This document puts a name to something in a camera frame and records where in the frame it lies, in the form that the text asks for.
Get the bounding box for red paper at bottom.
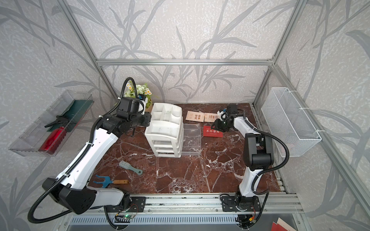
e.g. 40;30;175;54
271;218;296;231

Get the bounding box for white wire mesh basket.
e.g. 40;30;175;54
262;87;322;157

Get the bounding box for blue garden hand rake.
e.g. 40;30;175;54
93;175;113;188

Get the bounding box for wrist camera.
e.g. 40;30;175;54
217;109;228;121
134;98;148;115

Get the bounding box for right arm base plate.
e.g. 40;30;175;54
220;194;261;212

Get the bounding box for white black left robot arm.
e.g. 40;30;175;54
42;94;151;214

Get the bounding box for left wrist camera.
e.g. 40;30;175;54
134;98;148;115

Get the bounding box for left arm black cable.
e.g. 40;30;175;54
27;76;145;224

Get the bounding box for red brush in tray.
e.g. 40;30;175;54
39;127;66;155

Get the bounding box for aluminium frame rail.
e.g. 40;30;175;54
96;59;273;66

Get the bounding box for clear wall-mounted tray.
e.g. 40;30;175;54
9;90;94;157

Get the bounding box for beige postcard everything ok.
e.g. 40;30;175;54
204;113;220;123

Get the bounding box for white plastic drawer organizer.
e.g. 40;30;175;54
145;103;184;158

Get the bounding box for green hair brush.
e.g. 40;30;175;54
119;161;143;175

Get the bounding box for small wooden block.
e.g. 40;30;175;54
112;180;130;185

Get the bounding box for green card in tray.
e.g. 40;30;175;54
61;100;93;124

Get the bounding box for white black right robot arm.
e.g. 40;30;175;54
211;105;274;197

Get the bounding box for black clamp in tray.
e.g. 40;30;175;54
44;116;77;132

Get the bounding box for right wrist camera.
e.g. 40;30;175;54
217;109;228;121

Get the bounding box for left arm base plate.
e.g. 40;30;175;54
115;196;146;213

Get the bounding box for green white artificial flowers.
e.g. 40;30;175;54
124;83;152;109

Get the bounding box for beige postcard red characters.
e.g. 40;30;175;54
186;111;205;123

